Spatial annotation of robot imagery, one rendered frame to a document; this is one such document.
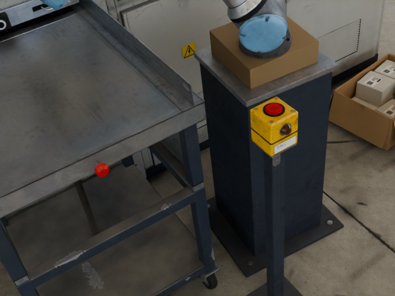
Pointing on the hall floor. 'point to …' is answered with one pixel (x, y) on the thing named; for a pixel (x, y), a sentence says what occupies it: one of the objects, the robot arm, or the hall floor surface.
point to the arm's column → (219, 182)
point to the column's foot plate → (301, 242)
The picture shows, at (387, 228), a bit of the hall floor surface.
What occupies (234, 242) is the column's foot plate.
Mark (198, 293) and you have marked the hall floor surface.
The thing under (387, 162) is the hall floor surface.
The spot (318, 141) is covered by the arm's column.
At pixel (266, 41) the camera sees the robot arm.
